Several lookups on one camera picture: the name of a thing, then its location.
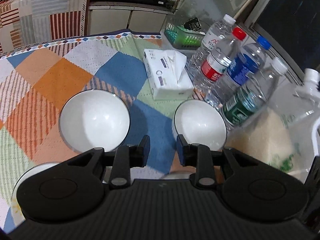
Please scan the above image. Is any white bowl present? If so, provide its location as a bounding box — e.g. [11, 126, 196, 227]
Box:
[171, 99, 227, 151]
[59, 89, 131, 152]

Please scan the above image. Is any white sun plate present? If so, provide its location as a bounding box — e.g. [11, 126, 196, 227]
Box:
[10, 162, 113, 230]

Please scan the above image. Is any green label water bottle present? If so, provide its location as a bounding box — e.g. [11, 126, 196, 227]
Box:
[221, 57, 287, 129]

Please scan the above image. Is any red label water bottle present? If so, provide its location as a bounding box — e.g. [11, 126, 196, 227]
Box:
[193, 27, 246, 96]

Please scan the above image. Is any white tissue pack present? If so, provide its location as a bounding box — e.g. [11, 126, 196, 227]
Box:
[143, 49, 194, 100]

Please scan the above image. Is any blue label water bottle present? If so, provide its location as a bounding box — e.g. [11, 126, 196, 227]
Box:
[204, 36, 272, 108]

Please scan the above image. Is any white cap water bottle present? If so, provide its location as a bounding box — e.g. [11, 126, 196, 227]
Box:
[185, 14, 236, 80]

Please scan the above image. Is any green plastic basket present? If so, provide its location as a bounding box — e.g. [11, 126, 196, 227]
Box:
[163, 17, 205, 50]

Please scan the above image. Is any patchwork tablecloth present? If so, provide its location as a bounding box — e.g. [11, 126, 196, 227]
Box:
[0, 29, 226, 233]

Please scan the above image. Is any striped counter cloth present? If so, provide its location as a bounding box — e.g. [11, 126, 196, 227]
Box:
[1, 0, 89, 55]

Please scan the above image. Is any rice bag with handle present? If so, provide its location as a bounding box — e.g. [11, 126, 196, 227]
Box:
[226, 68, 319, 182]

